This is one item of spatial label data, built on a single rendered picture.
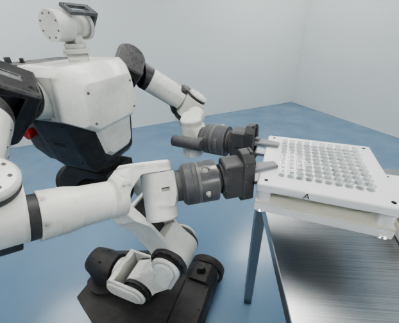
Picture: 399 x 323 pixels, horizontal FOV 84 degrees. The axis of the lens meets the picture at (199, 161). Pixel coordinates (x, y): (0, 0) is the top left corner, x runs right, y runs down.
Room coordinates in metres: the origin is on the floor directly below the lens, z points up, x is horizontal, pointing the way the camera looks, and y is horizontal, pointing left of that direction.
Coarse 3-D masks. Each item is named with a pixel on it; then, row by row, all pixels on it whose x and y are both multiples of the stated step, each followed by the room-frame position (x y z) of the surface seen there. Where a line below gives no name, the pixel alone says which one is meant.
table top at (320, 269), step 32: (288, 224) 0.42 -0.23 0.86; (320, 224) 0.41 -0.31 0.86; (288, 256) 0.32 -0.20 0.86; (320, 256) 0.32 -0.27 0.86; (352, 256) 0.32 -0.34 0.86; (384, 256) 0.31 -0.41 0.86; (288, 288) 0.25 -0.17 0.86; (320, 288) 0.25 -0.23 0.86; (352, 288) 0.25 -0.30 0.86; (384, 288) 0.24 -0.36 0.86; (288, 320) 0.20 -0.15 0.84; (320, 320) 0.19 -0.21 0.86; (352, 320) 0.19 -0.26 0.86; (384, 320) 0.19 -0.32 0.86
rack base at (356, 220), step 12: (264, 204) 0.35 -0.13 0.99; (276, 204) 0.34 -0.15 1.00; (288, 204) 0.34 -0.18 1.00; (300, 204) 0.34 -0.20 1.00; (312, 204) 0.34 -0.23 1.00; (324, 204) 0.34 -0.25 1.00; (288, 216) 0.33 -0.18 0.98; (300, 216) 0.32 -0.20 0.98; (312, 216) 0.31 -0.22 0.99; (324, 216) 0.31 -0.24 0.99; (336, 216) 0.30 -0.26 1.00; (348, 216) 0.30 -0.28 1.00; (360, 216) 0.30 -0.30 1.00; (372, 216) 0.30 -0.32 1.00; (348, 228) 0.29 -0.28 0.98; (360, 228) 0.28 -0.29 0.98; (372, 228) 0.28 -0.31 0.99; (384, 228) 0.27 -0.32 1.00
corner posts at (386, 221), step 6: (258, 192) 0.36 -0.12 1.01; (264, 192) 0.35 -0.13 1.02; (258, 198) 0.36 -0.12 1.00; (264, 198) 0.35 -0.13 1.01; (378, 216) 0.29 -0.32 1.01; (384, 216) 0.28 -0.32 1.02; (390, 216) 0.27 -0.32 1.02; (378, 222) 0.28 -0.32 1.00; (384, 222) 0.28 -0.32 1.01; (390, 222) 0.27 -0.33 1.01
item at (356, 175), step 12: (300, 144) 0.50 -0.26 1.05; (288, 156) 0.46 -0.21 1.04; (300, 156) 0.44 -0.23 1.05; (312, 156) 0.45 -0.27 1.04; (324, 156) 0.43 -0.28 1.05; (336, 156) 0.45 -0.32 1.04; (348, 156) 0.43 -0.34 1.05; (288, 168) 0.39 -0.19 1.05; (300, 168) 0.39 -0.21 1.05; (324, 168) 0.39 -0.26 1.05; (336, 168) 0.38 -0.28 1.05; (348, 168) 0.38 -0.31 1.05; (360, 180) 0.34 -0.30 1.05
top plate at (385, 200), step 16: (288, 144) 0.52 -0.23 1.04; (336, 144) 0.51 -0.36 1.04; (272, 160) 0.44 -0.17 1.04; (304, 160) 0.44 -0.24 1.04; (320, 160) 0.43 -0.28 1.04; (368, 160) 0.43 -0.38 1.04; (272, 176) 0.38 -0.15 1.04; (304, 176) 0.37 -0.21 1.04; (384, 176) 0.36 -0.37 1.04; (272, 192) 0.34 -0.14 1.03; (288, 192) 0.33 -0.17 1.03; (304, 192) 0.32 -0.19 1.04; (320, 192) 0.32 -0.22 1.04; (336, 192) 0.32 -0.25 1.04; (352, 192) 0.32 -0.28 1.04; (368, 192) 0.31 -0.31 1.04; (384, 192) 0.31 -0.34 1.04; (352, 208) 0.29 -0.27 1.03; (368, 208) 0.28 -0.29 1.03; (384, 208) 0.28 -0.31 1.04
